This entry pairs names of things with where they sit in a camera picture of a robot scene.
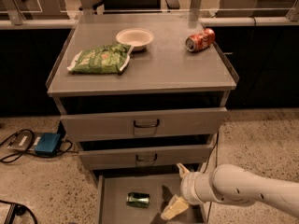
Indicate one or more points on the orange soda can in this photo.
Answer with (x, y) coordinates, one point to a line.
(200, 41)

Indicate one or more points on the grey drawer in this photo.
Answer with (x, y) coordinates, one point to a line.
(143, 124)
(143, 156)
(113, 207)

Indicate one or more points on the grey top drawer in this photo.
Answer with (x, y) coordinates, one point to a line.
(143, 124)

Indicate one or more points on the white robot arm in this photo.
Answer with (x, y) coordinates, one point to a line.
(232, 185)

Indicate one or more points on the glass partition rail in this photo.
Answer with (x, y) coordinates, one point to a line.
(58, 13)

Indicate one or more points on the grey middle drawer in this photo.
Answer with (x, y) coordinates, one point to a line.
(143, 156)

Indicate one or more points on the grey drawer cabinet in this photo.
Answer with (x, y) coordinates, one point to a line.
(163, 77)

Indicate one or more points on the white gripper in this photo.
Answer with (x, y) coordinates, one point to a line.
(188, 186)

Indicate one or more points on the green chip bag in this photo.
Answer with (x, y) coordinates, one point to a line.
(107, 59)

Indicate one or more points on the green soda can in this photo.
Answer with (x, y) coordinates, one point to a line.
(138, 200)

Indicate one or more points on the blue electronic box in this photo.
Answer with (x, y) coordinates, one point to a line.
(47, 144)

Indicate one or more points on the grey bottom drawer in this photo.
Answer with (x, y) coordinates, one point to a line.
(113, 207)

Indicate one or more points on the grey flat device on floor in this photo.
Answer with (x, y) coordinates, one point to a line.
(24, 140)

